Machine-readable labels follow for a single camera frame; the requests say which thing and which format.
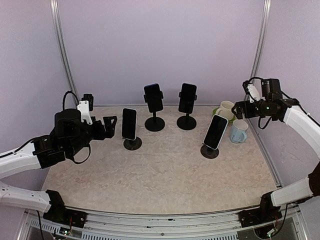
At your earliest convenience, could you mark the right aluminium frame post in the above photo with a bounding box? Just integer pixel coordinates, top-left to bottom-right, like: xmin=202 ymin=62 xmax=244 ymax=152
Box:
xmin=250 ymin=0 xmax=272 ymax=78

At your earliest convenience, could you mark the black folding stand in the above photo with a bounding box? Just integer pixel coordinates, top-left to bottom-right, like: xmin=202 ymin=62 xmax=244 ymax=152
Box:
xmin=200 ymin=144 xmax=220 ymax=159
xmin=123 ymin=137 xmax=142 ymax=151

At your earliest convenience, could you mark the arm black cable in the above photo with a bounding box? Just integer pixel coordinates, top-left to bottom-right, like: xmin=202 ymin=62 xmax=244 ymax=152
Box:
xmin=0 ymin=90 xmax=92 ymax=165
xmin=246 ymin=76 xmax=311 ymax=130

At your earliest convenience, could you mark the cream ceramic mug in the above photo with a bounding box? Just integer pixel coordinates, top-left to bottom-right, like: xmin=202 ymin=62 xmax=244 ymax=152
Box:
xmin=214 ymin=100 xmax=235 ymax=121

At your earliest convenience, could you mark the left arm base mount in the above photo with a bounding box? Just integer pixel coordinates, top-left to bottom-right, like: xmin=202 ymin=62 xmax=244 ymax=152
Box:
xmin=43 ymin=206 xmax=87 ymax=229

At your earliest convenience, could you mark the aluminium frame post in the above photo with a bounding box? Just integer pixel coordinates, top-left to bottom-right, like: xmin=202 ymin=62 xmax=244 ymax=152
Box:
xmin=49 ymin=0 xmax=79 ymax=106
xmin=250 ymin=0 xmax=272 ymax=78

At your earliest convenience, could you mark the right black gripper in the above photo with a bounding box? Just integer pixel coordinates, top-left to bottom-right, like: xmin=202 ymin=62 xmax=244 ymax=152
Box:
xmin=232 ymin=98 xmax=275 ymax=119

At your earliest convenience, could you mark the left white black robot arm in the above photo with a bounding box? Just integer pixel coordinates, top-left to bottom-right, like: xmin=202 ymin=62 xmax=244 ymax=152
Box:
xmin=0 ymin=108 xmax=117 ymax=223

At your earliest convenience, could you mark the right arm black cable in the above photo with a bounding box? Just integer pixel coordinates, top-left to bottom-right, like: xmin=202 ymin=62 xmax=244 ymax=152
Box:
xmin=246 ymin=76 xmax=311 ymax=130

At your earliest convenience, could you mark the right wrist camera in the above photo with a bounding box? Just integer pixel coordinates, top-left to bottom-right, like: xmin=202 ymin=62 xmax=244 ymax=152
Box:
xmin=242 ymin=80 xmax=261 ymax=103

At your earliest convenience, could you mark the left aluminium frame post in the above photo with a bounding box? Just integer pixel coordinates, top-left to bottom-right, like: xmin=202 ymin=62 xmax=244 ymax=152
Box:
xmin=49 ymin=0 xmax=79 ymax=106

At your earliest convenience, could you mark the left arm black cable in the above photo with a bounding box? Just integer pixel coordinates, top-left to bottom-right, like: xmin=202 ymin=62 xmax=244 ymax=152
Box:
xmin=0 ymin=90 xmax=92 ymax=165

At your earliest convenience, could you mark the green saucer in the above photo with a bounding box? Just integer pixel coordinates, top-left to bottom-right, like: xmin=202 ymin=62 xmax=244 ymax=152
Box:
xmin=212 ymin=107 xmax=236 ymax=123

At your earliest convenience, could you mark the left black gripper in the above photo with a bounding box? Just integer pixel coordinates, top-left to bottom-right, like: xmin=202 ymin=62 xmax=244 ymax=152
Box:
xmin=67 ymin=116 xmax=117 ymax=157

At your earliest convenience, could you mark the front aluminium rail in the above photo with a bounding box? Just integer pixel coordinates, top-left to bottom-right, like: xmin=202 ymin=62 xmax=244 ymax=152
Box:
xmin=18 ymin=197 xmax=310 ymax=240

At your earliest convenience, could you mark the blue phone black screen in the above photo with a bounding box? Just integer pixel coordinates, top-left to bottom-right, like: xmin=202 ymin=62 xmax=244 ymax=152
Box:
xmin=143 ymin=83 xmax=164 ymax=113

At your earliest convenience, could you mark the black pole phone stand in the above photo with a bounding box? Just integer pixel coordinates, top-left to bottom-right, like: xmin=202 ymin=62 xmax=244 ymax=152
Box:
xmin=176 ymin=91 xmax=199 ymax=131
xmin=143 ymin=92 xmax=167 ymax=132

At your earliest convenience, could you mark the teal phone black screen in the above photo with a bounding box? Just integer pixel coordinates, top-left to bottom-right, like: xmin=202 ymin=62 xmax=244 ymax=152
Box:
xmin=178 ymin=83 xmax=197 ymax=114

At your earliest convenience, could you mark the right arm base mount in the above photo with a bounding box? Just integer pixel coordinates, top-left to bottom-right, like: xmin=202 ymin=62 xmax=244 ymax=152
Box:
xmin=238 ymin=208 xmax=282 ymax=228

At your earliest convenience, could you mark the light blue mug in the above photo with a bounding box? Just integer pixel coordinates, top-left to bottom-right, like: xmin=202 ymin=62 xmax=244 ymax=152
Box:
xmin=229 ymin=119 xmax=249 ymax=144

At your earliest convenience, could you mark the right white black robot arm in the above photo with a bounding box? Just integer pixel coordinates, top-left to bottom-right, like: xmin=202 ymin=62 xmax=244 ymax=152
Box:
xmin=231 ymin=77 xmax=320 ymax=222

